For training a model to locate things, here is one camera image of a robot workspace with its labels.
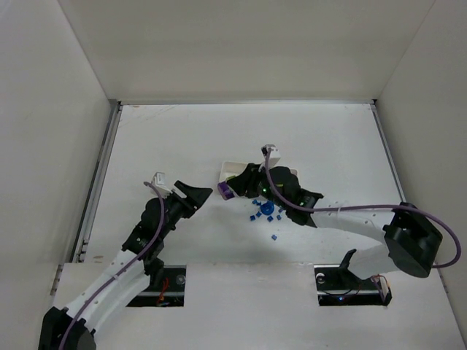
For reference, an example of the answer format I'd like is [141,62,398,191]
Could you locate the purple round lego piece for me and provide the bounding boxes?
[217,181,235,201]

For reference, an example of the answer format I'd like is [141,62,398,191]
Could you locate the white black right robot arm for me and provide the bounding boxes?
[218,163,442,279]

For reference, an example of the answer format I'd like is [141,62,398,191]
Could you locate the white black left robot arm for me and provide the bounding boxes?
[38,181,212,349]

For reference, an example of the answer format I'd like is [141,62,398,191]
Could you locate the white three-compartment tray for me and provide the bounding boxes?
[218,162,298,183]

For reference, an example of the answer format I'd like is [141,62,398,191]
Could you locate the large blue arch lego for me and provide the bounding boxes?
[260,201,274,216]

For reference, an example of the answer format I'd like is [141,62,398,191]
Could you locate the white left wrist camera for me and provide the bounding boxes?
[150,172,171,195]

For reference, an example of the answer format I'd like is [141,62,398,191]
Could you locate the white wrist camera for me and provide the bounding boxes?
[261,144,281,168]
[150,172,171,195]

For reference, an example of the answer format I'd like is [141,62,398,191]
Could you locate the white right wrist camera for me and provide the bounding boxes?
[261,144,281,168]

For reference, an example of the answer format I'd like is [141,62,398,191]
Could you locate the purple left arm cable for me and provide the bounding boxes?
[58,181,167,350]

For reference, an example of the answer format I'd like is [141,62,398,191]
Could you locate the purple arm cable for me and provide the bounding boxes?
[58,181,167,350]
[265,151,463,269]

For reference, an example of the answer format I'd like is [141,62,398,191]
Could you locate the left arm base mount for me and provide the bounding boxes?
[127,265,187,308]

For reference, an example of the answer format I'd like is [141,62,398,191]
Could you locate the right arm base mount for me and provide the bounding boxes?
[314,249,393,307]

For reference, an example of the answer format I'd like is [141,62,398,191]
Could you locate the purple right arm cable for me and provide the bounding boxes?
[265,151,463,269]

